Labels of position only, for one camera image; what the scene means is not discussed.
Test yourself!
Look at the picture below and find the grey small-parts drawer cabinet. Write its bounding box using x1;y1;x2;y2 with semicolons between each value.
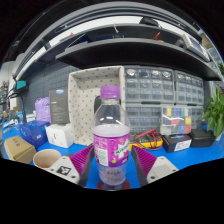
125;103;163;136
123;66;176;104
173;70;205;106

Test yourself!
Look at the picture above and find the black zip case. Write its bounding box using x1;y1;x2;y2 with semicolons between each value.
93;95;104;116

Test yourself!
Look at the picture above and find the plain black box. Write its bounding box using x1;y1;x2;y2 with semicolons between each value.
189;128;216;148

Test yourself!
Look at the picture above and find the black overhead shelf unit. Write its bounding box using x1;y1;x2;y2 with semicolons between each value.
13;6;224;83

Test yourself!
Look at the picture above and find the white carton box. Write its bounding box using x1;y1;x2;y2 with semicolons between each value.
45;123;74;149

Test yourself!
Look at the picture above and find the dark grey flat box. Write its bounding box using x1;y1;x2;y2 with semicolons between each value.
48;88;71;126

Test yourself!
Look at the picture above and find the purple plastic bag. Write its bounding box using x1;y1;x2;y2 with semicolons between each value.
34;96;52;124

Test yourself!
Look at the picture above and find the brown cardboard box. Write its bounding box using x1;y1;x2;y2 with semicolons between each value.
3;134;38;165

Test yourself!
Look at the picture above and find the yellow multimeter with red leads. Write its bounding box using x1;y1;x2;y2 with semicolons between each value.
129;128;164;152

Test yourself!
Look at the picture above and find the beige patterned mug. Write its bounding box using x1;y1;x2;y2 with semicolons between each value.
32;148;63;170

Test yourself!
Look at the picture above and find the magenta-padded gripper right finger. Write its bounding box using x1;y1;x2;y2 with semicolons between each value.
130;144;179;188

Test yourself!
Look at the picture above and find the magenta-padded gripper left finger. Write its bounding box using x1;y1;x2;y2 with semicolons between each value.
45;144;97;188

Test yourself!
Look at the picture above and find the clear organizer with coloured parts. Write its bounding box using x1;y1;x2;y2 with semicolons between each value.
161;105;194;135

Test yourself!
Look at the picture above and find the beige dotted fabric bin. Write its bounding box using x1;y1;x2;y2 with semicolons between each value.
67;65;126;147

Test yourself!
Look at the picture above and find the white wire shelf rack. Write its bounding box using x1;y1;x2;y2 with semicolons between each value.
199;31;224;78

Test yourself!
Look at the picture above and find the blue carton box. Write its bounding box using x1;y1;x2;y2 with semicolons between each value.
19;120;51;149

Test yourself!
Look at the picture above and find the black box with white label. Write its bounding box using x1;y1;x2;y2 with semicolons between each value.
162;133;193;154

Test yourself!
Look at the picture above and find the green potted plant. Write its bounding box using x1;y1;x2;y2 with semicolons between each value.
202;87;224;141

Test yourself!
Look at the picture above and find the small white box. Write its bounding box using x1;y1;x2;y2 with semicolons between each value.
25;113;37;123

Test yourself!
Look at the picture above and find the clear bottle with purple label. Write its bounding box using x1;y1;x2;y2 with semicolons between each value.
91;85;132;191

